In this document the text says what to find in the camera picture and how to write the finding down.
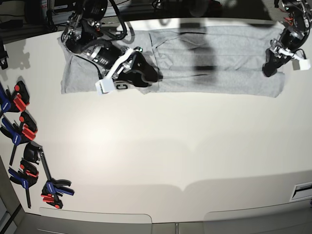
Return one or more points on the long black bar clamp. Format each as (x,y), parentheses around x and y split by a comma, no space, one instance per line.
(53,189)

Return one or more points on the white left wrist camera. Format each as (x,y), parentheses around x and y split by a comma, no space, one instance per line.
(301,65)

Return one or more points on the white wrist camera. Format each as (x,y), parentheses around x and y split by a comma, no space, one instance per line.
(105,86)
(301,65)

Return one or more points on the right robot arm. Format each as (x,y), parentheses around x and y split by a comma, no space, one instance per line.
(84,38)

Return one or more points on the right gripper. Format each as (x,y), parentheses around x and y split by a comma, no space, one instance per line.
(123,63)

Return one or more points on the blue red bar clamp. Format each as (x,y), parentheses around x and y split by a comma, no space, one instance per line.
(16,101)
(26,176)
(24,133)

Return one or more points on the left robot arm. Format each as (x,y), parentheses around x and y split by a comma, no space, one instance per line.
(297,29)

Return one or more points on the grey T-shirt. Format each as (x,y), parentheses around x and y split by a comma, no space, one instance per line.
(212,59)

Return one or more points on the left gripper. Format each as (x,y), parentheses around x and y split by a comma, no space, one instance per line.
(276,56)

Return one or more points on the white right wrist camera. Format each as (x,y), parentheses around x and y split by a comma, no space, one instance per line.
(105,86)

